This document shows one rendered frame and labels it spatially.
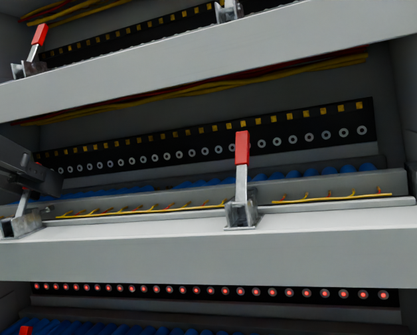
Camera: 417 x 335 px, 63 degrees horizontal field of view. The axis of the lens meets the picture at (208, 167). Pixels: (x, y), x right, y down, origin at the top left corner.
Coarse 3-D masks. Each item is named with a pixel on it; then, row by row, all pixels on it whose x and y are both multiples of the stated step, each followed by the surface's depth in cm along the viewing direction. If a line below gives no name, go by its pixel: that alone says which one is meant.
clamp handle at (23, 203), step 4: (40, 164) 42; (24, 188) 40; (24, 192) 40; (28, 192) 40; (24, 196) 40; (28, 196) 40; (24, 200) 40; (28, 200) 40; (20, 204) 40; (24, 204) 39; (20, 208) 39; (24, 208) 39; (20, 212) 39; (24, 212) 39; (16, 216) 39
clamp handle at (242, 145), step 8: (240, 136) 32; (248, 136) 32; (240, 144) 32; (248, 144) 32; (240, 152) 31; (248, 152) 31; (240, 160) 31; (248, 160) 31; (240, 168) 31; (240, 176) 30; (240, 184) 30; (240, 192) 30; (240, 200) 29
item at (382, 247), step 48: (0, 192) 56; (0, 240) 38; (48, 240) 35; (96, 240) 32; (144, 240) 31; (192, 240) 29; (240, 240) 27; (288, 240) 26; (336, 240) 25; (384, 240) 24
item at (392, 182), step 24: (144, 192) 40; (168, 192) 38; (192, 192) 37; (216, 192) 36; (264, 192) 34; (288, 192) 33; (312, 192) 32; (336, 192) 32; (360, 192) 31; (384, 192) 30; (408, 192) 30; (0, 216) 47; (48, 216) 44; (72, 216) 41; (96, 216) 42
